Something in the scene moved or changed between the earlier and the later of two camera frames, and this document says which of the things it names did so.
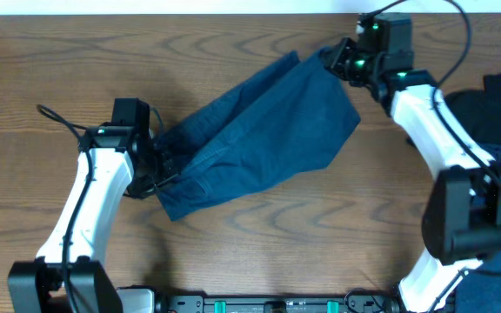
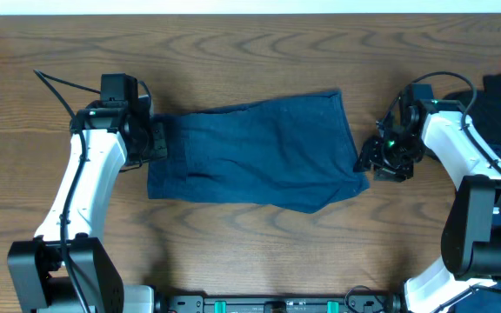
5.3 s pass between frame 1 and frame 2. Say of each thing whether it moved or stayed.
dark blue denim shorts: moved
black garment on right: stayed
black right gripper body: moved
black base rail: stayed
